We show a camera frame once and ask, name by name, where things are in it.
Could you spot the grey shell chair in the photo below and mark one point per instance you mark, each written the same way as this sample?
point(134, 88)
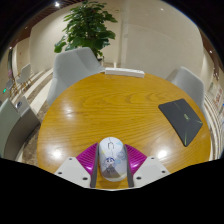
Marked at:
point(71, 71)
point(189, 85)

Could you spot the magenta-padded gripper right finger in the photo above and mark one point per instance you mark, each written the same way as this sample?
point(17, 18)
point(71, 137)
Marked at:
point(135, 159)

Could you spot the green leafy potted plant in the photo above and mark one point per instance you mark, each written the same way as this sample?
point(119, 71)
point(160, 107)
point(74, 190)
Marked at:
point(87, 28)

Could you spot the white power strip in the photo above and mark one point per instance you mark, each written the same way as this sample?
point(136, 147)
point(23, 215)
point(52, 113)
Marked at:
point(124, 72)

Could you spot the grey waste bin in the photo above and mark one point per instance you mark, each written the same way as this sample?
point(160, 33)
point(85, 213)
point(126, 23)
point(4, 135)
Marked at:
point(13, 128)

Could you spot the white cartoon-print computer mouse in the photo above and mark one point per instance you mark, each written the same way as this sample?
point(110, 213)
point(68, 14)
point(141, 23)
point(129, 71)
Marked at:
point(112, 159)

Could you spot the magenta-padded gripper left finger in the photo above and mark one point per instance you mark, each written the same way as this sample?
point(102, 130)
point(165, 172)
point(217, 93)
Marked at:
point(87, 160)

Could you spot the black mouse pad green lines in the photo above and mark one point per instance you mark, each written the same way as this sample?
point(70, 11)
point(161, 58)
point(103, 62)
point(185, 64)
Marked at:
point(181, 120)

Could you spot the small white chair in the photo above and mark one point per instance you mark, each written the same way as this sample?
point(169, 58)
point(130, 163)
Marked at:
point(9, 86)
point(24, 75)

